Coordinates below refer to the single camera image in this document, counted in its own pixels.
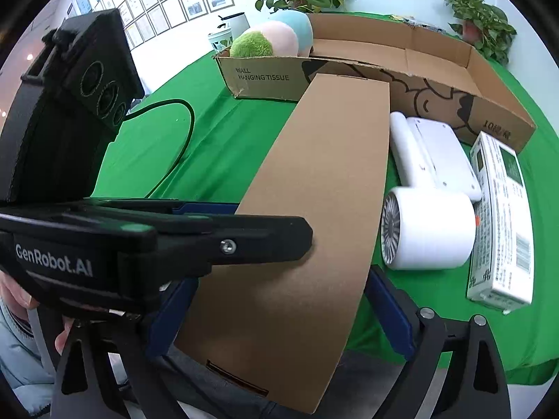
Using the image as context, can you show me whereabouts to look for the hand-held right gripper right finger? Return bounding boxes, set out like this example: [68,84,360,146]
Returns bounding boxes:
[366,265,511,419]

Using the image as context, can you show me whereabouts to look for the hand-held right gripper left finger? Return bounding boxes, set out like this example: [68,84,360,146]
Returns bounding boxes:
[50,277,201,419]

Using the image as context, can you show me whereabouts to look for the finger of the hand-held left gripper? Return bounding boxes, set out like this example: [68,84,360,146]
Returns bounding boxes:
[83,198,239,218]
[148,215,313,278]

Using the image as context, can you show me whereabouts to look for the long brown cardboard box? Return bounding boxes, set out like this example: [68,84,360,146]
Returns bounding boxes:
[175,73,391,415]

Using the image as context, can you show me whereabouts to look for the white plastic bottle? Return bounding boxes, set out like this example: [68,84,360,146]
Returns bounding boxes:
[380,111,484,271]

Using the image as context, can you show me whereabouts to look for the white carton with green print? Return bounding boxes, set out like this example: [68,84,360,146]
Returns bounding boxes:
[466,131,534,316]

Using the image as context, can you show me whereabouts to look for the large cardboard box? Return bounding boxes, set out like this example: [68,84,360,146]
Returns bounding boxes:
[212,12,537,154]

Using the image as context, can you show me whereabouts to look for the person's left hand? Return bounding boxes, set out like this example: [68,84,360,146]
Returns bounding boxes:
[55,316,77,354]

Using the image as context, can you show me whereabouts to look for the light blue jacket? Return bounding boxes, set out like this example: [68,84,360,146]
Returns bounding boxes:
[0,301,59,419]

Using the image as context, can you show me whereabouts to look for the white cup with green leaves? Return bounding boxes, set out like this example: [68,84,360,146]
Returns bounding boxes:
[207,27,232,53]

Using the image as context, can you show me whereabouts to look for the white kettle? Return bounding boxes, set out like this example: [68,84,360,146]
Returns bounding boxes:
[218,12,251,43]

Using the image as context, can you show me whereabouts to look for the pastel plush toy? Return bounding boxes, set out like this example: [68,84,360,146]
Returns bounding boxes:
[230,10,314,58]

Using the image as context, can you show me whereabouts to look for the colourful flat packet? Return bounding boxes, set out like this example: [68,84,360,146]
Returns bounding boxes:
[391,14,447,34]

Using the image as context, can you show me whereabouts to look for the potted plant in red pot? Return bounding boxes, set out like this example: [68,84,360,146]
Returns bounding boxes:
[430,0,518,66]

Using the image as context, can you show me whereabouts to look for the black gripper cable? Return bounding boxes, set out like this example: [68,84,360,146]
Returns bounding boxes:
[124,99,196,199]

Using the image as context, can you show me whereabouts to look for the framed wall documents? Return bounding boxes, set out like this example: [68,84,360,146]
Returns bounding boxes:
[114,0,237,50]

